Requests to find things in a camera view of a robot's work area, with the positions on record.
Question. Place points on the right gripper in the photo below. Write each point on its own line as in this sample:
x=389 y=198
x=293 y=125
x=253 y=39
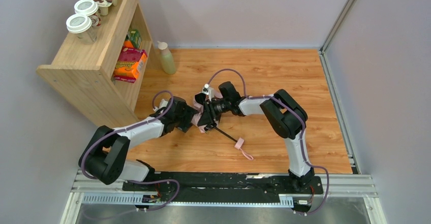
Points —
x=209 y=112

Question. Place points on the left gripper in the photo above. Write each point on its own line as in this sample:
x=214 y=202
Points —
x=188 y=117

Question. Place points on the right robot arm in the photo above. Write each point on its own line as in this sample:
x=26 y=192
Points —
x=285 y=115

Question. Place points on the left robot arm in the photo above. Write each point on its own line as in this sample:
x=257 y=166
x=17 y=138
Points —
x=105 y=157

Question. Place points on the green squeeze bottle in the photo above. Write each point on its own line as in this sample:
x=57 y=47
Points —
x=166 y=57

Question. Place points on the orange pink snack box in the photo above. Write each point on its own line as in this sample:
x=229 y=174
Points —
x=129 y=64

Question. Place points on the wooden shelf unit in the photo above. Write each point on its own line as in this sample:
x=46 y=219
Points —
x=82 y=73

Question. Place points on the green carton on shelf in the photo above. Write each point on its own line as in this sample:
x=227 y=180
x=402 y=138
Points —
x=133 y=39

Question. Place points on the white lidded jar front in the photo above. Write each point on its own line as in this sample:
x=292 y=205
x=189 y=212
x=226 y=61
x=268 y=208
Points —
x=81 y=27

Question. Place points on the white lidded jar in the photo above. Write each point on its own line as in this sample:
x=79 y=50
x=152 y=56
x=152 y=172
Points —
x=90 y=9
x=81 y=27

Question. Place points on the white lidded jar rear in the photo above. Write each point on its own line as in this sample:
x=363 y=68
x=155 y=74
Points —
x=90 y=9

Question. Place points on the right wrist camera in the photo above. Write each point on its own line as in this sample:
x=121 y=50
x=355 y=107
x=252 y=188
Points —
x=209 y=91

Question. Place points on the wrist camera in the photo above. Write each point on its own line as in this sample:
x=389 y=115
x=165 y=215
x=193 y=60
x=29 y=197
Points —
x=209 y=91
x=164 y=104

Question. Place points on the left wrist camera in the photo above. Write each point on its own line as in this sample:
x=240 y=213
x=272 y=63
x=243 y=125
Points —
x=164 y=104

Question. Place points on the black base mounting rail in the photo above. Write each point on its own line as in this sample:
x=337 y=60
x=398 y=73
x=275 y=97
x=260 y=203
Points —
x=226 y=188

